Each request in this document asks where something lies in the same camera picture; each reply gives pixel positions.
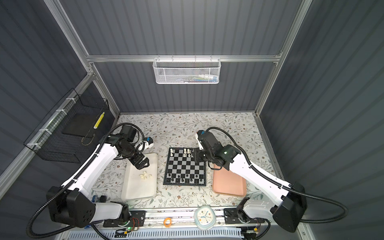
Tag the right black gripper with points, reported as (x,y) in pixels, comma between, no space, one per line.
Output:
(196,155)

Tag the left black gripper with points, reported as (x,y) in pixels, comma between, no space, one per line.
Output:
(136,162)

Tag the white chess pieces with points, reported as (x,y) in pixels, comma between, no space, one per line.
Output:
(145,175)
(180,152)

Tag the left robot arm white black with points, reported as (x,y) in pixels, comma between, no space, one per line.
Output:
(70,203)

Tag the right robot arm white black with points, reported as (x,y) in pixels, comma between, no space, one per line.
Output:
(287,202)

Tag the white chess pieces on board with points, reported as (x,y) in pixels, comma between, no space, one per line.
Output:
(180,152)

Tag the black white chess board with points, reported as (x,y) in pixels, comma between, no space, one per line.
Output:
(185,166)

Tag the black chess pieces on board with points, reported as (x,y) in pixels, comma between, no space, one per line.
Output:
(184,179)

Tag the white plastic tray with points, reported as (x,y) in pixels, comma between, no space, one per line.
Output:
(134,188)

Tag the pink plastic tray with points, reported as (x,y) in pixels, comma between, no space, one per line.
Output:
(228,183)

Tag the mint green alarm clock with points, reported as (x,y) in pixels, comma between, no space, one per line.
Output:
(205,218)

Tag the black wire basket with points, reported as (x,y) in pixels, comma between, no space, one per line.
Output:
(68,135)

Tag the white wire basket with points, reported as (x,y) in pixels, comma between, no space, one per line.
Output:
(187,73)

